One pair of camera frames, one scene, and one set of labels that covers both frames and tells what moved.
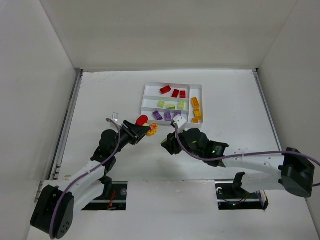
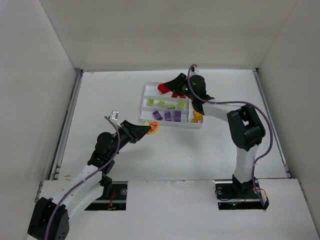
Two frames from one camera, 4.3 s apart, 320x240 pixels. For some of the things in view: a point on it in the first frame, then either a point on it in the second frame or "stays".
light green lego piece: [181, 105] stays
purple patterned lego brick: [157, 115] stays
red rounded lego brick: [141, 120] → [162, 88]
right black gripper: [173, 144] → [182, 83]
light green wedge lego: [171, 106] stays
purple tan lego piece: [167, 116] stays
